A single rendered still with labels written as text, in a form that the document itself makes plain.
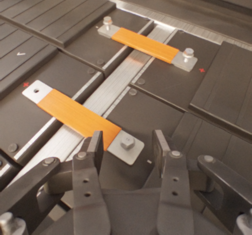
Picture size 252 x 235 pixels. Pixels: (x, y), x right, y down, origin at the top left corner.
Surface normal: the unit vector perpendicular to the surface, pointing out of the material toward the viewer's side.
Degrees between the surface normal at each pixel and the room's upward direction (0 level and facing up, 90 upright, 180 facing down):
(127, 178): 0
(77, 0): 0
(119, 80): 0
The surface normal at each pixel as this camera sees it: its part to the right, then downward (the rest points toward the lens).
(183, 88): 0.00, -0.54
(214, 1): -0.54, 0.70
